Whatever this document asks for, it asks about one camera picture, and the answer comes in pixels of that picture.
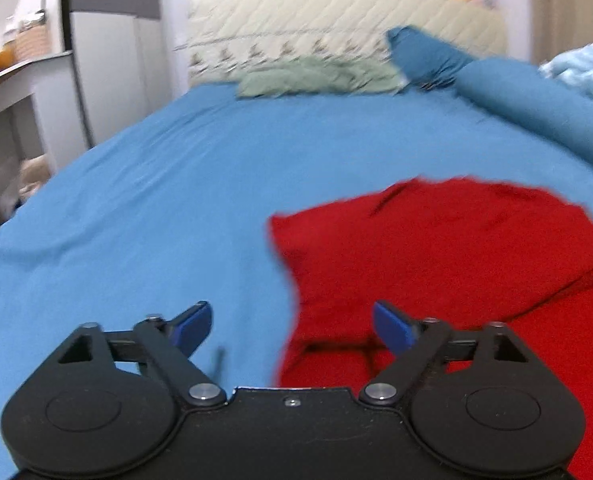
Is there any white shelf unit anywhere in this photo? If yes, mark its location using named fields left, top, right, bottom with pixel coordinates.
left=0, top=50, right=75, bottom=223

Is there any blue pillow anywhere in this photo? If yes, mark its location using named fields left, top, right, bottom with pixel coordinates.
left=386, top=26, right=477, bottom=89

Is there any bed with blue sheet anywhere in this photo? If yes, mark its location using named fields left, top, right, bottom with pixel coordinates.
left=0, top=82, right=593, bottom=480

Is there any blue duvet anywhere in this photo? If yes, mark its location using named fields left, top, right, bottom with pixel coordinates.
left=453, top=57, right=593, bottom=183

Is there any green pillow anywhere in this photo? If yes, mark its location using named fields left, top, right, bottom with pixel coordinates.
left=236, top=55, right=407, bottom=99

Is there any beige quilted headboard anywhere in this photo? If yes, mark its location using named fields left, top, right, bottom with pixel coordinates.
left=186, top=0, right=508, bottom=86

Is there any grey and white wardrobe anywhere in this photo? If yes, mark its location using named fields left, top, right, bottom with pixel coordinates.
left=61, top=0, right=165, bottom=149

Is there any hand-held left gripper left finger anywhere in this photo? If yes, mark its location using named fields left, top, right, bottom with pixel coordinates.
left=57, top=301, right=228, bottom=408

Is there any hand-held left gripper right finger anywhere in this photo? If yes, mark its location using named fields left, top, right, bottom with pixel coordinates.
left=358, top=301, right=530, bottom=407

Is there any red garment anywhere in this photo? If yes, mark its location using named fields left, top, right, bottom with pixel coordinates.
left=269, top=175, right=593, bottom=480

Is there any wicker basket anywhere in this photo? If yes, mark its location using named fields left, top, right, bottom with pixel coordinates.
left=14, top=12, right=53, bottom=59

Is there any light blue patterned blanket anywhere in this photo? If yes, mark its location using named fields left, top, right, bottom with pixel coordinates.
left=539, top=40, right=593, bottom=103

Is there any cream plush toy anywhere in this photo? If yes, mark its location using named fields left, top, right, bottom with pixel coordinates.
left=19, top=155, right=52, bottom=202

